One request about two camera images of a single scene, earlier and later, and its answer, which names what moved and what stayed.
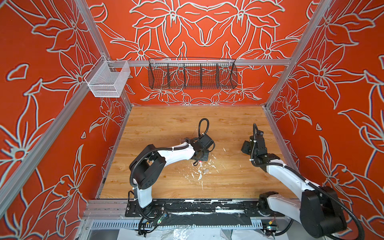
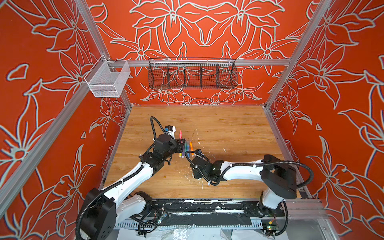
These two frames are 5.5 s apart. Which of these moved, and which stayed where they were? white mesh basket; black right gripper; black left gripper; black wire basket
Moved: black right gripper; black left gripper
Stayed: black wire basket; white mesh basket
